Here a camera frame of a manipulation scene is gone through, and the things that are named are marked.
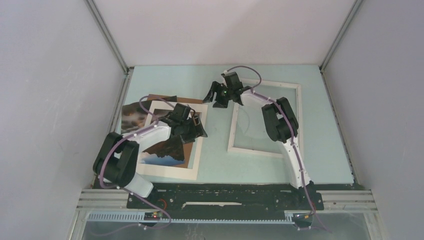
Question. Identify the white mat board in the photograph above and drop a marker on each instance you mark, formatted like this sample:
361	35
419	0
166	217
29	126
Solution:
149	170

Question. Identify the left corner aluminium profile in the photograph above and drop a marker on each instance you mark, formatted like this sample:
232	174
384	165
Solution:
102	25

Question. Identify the white toothed cable duct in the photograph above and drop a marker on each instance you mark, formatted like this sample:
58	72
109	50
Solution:
154	217

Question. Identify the white picture frame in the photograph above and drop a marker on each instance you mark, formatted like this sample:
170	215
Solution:
247	131

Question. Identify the right corner aluminium profile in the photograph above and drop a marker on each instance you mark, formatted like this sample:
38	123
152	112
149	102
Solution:
341	33

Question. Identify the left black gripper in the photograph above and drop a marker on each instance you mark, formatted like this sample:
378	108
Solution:
197	131

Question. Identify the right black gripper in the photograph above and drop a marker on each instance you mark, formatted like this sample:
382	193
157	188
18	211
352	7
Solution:
217	87

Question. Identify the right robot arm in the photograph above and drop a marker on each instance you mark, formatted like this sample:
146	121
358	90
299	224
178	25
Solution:
280	122

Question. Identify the brown backing board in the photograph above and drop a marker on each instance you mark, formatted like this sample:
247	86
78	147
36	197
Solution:
190	152

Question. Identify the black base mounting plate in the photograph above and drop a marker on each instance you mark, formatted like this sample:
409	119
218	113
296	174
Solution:
260	201

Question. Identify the corner aluminium profile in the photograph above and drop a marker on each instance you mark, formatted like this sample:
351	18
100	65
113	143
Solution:
341	33
102	25

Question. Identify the landscape photo print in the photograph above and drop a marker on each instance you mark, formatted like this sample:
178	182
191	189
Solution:
133	116

